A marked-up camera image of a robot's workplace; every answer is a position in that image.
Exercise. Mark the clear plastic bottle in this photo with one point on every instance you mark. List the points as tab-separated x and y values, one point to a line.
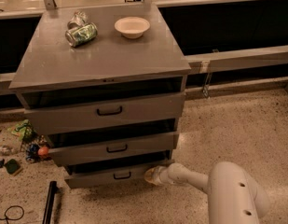
6	150

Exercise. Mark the grey bottom drawer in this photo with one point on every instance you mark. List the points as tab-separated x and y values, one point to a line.
111	176

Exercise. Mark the green yellow sponge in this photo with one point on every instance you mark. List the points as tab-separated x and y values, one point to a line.
13	167

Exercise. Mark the orange fruit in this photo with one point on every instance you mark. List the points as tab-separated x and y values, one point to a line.
43	152

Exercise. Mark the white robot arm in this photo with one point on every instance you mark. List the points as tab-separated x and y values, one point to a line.
234	197

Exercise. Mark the blue soda can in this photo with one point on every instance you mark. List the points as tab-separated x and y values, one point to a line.
32	153

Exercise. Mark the grey metal rail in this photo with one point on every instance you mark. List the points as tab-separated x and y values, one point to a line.
237	59

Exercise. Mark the grey top drawer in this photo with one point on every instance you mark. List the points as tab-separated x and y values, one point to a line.
73	118

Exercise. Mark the grey drawer cabinet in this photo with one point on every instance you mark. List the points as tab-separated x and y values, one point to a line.
110	67

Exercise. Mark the grey middle drawer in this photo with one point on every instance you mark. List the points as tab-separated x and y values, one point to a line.
114	149

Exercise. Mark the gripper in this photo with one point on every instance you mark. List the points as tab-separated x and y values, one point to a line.
161	174

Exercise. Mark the silver crushed can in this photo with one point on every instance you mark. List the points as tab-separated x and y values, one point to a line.
79	19

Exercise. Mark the green chip bag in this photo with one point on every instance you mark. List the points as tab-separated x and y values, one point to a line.
23	130

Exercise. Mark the black bar on floor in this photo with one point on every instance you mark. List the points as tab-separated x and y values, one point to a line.
52	191

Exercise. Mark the grey drawer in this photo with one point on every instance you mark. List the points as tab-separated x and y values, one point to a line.
73	118
114	149
111	176

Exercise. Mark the white paper bowl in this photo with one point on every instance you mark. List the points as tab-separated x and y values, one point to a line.
132	27

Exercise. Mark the green soda can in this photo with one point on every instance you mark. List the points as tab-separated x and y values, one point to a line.
81	35

